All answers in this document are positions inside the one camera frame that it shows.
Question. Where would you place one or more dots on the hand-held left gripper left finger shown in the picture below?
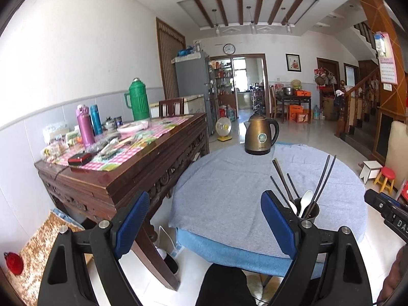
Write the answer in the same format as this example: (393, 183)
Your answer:
(134, 223)

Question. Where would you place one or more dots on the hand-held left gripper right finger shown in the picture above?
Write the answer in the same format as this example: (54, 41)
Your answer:
(280, 226)

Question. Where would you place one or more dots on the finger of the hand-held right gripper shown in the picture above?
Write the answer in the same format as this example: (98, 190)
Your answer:
(379, 199)

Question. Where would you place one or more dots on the white plastic spoon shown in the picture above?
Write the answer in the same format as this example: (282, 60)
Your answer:
(307, 197)
(292, 204)

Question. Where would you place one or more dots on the dark metal utensil cup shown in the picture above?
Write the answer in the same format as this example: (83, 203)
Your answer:
(316, 215)

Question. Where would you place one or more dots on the red plastic stool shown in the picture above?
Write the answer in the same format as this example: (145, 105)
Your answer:
(404, 191)

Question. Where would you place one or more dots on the yellow stool with red seat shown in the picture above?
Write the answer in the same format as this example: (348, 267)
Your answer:
(387, 172)

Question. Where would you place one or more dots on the small white stool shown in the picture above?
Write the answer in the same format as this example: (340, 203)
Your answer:
(371, 165)

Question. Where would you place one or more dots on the carved wooden side table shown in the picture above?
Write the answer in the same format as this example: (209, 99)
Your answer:
(134, 178)

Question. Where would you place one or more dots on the white slipper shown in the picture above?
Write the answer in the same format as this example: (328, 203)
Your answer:
(167, 255)

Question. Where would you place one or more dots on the cream upholstered chair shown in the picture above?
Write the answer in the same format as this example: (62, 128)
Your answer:
(397, 146)

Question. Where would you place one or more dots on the round table with grey cloth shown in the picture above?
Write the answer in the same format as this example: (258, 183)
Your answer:
(223, 197)

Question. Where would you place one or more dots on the pink checkered tablecloth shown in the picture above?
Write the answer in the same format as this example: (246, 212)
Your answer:
(105, 165)

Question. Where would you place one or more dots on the blue plastic crate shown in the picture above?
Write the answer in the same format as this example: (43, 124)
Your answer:
(68, 218)

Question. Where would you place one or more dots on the plastic wrapped bundle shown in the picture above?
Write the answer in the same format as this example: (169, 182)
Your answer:
(110, 148)

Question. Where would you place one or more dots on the black and red device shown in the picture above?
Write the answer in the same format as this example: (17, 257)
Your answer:
(79, 159)

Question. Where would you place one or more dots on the metal fork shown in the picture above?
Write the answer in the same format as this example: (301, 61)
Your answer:
(135, 138)

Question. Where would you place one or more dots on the person's black trouser leg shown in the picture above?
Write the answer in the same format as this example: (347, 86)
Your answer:
(223, 290)

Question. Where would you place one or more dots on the bronze electric kettle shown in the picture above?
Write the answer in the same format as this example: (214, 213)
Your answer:
(259, 137)

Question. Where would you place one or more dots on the white plate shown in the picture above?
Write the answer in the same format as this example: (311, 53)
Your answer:
(132, 127)

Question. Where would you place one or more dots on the small metal pot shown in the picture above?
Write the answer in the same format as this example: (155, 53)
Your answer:
(110, 125)

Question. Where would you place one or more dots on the dark glass jar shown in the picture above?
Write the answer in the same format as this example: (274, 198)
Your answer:
(118, 122)

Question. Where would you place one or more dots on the clear water jug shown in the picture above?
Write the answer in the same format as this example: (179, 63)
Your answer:
(316, 113)

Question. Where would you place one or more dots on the pink water bottle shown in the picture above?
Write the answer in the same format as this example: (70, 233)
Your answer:
(85, 127)

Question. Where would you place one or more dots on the clear snack bag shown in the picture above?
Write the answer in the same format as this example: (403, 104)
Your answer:
(54, 151)

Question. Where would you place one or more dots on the teal water bottle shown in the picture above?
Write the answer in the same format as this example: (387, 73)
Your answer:
(95, 121)

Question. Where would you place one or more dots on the yellow fan heater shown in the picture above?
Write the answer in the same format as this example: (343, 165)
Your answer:
(223, 127)

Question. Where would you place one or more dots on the large orange box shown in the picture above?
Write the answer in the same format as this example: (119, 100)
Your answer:
(298, 113)

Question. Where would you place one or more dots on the wooden staircase railing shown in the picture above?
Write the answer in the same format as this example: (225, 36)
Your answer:
(360, 84)

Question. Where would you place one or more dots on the clear plastic container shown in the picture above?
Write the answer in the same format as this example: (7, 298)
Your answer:
(55, 130)

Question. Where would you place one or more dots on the green thermos jug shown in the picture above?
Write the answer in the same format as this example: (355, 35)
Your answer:
(140, 102)

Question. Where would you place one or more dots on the blue water jug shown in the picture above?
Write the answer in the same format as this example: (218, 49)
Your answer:
(231, 114)

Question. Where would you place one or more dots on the dark wooden dining table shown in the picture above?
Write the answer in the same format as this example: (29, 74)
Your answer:
(283, 99)

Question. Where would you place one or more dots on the red round object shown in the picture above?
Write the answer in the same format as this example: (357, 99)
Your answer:
(13, 263)

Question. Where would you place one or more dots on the wooden chair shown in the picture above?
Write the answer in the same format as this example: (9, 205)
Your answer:
(172, 101)

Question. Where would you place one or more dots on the flat orange box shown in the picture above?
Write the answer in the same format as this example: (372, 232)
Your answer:
(302, 93)

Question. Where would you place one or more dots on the white chest freezer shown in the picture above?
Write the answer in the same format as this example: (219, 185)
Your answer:
(194, 105)

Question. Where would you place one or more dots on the hanging bags bundle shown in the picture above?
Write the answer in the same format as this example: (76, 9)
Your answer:
(325, 77)

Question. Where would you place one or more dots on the metal bowl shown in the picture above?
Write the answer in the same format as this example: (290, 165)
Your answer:
(287, 91)

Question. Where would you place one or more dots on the kitchen storage shelf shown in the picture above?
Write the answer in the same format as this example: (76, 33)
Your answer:
(221, 83)

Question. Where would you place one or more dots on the grey refrigerator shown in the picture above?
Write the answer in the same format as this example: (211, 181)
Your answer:
(191, 76)

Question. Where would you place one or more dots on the brown window blind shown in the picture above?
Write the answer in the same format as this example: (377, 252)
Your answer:
(169, 60)

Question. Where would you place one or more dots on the blue plastic bag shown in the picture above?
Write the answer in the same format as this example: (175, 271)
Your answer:
(186, 52)

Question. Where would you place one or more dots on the pendant ceiling lamp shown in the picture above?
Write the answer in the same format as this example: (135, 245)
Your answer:
(287, 26)
(217, 30)
(252, 28)

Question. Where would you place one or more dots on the pink wall calendar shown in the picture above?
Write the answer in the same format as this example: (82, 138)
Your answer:
(387, 67)

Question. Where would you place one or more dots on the framed wall picture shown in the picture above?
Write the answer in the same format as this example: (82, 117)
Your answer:
(293, 62)

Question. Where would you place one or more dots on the round wall clock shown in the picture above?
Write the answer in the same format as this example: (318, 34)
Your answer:
(229, 48)

